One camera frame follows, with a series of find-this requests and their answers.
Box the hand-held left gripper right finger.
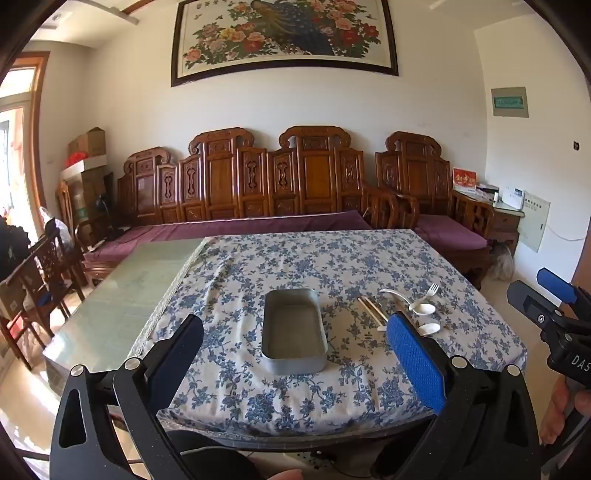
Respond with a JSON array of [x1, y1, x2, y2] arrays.
[[385, 312, 541, 480]]

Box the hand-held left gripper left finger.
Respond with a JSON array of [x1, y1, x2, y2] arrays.
[[50, 314, 205, 480]]

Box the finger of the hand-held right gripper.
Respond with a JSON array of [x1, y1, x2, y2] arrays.
[[536, 268, 591, 320], [506, 281, 570, 326]]

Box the white plastic spoon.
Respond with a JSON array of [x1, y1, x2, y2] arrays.
[[379, 289, 435, 316], [378, 322, 441, 336]]

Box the white plastic fork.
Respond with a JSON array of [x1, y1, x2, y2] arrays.
[[409, 284, 439, 310]]

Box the rectangular metal tray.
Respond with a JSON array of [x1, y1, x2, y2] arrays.
[[261, 288, 328, 374]]

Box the person's right hand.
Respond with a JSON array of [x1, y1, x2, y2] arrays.
[[539, 378, 591, 446]]

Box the grey fluffy bundle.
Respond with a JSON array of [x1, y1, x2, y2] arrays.
[[489, 242, 515, 280]]

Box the wooden side table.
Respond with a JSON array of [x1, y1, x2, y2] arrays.
[[489, 203, 527, 259]]

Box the white tabletop device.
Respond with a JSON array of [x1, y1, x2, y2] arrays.
[[501, 185, 527, 210]]

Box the purple armchair cushion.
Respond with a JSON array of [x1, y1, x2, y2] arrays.
[[416, 215, 491, 252]]

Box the person's dark pants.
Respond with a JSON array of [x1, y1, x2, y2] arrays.
[[164, 427, 296, 480]]

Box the long purple bench cushion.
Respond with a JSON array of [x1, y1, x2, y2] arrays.
[[85, 210, 372, 264]]

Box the blue floral tablecloth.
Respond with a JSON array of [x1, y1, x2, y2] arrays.
[[127, 228, 528, 437]]

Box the dark wooden dining chair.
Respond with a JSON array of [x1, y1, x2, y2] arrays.
[[28, 231, 88, 319], [0, 268, 56, 370]]

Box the carved wooden armchair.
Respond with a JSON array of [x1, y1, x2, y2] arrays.
[[375, 131, 495, 289]]

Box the clear plastic bag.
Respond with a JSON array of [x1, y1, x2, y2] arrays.
[[39, 207, 75, 250]]

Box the carved wooden sofa bench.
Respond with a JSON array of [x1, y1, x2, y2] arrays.
[[83, 126, 398, 287]]

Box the large brown cardboard box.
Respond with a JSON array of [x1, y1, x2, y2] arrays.
[[69, 168, 108, 217]]

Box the carved wooden chair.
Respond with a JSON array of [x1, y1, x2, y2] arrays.
[[55, 180, 77, 232]]

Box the white lidded box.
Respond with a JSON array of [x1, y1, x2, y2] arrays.
[[60, 154, 108, 183]]

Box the framed peacock flower painting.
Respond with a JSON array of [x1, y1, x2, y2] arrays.
[[171, 0, 399, 88]]

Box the white wall cable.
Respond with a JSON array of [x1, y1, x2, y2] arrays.
[[549, 226, 587, 241]]

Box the white wall electrical panel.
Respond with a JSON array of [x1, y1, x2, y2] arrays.
[[515, 196, 551, 252]]

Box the wooden door frame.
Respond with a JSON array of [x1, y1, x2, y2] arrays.
[[0, 52, 51, 208]]

